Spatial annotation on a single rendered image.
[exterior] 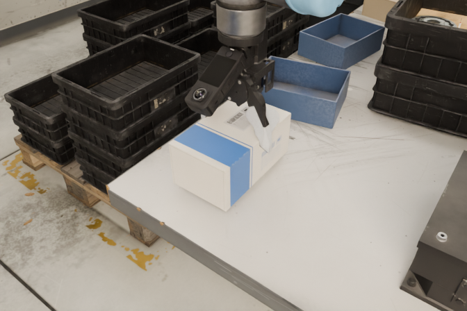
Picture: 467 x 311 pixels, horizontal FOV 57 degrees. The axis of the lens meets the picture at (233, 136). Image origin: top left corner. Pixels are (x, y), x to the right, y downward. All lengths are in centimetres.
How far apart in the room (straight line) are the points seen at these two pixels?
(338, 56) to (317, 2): 64
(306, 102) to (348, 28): 49
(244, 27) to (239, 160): 21
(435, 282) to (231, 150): 35
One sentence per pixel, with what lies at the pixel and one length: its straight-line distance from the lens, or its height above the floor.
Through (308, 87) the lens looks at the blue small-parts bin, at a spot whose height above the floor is 70.
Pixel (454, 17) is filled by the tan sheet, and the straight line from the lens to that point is 128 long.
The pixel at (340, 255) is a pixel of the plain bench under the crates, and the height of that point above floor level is 70.
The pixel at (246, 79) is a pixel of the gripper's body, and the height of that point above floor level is 92.
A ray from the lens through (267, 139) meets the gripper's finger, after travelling 71.
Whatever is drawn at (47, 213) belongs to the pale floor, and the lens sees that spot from 185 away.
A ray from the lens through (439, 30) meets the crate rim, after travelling 91.
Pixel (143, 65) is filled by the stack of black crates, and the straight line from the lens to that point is 168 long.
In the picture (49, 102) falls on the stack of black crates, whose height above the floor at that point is 27.
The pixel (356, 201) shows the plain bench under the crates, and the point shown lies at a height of 70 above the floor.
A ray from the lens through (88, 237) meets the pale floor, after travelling 171.
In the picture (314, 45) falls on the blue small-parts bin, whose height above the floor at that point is 75.
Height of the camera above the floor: 124
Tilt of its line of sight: 37 degrees down
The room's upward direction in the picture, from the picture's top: straight up
